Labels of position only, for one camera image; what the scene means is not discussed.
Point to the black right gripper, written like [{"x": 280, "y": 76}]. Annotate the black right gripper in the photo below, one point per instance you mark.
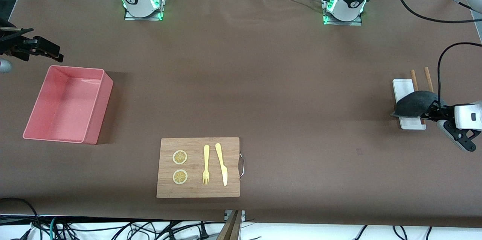
[{"x": 17, "y": 47}]

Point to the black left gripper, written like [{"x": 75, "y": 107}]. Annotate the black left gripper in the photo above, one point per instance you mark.
[{"x": 441, "y": 112}]

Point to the grey and pink microfibre cloth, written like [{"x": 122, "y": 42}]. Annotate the grey and pink microfibre cloth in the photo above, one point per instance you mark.
[{"x": 414, "y": 104}]

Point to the brown wooden stick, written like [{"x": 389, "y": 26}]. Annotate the brown wooden stick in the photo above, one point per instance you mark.
[
  {"x": 414, "y": 80},
  {"x": 428, "y": 80}
]

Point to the white rectangular tray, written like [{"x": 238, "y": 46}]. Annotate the white rectangular tray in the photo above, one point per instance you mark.
[{"x": 403, "y": 87}]

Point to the pink plastic bin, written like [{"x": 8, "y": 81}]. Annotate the pink plastic bin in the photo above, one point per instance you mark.
[{"x": 64, "y": 108}]

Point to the toy lemon slice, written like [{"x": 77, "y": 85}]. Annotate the toy lemon slice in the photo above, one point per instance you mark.
[
  {"x": 180, "y": 177},
  {"x": 180, "y": 157}
]

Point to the yellow plastic fork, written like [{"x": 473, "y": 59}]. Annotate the yellow plastic fork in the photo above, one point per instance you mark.
[{"x": 206, "y": 164}]

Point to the yellow plastic knife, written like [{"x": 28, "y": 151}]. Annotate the yellow plastic knife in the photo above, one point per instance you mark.
[{"x": 222, "y": 164}]

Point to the wooden cutting board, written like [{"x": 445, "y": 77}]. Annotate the wooden cutting board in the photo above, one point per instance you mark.
[{"x": 199, "y": 191}]

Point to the black power plug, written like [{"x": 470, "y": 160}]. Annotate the black power plug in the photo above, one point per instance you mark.
[{"x": 203, "y": 231}]

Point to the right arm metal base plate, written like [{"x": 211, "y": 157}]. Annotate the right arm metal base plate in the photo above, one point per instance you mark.
[{"x": 130, "y": 17}]

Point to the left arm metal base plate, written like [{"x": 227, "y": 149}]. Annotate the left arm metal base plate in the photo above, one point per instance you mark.
[{"x": 356, "y": 22}]

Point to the brown wooden post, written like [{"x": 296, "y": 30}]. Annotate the brown wooden post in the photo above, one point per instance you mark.
[{"x": 230, "y": 228}]

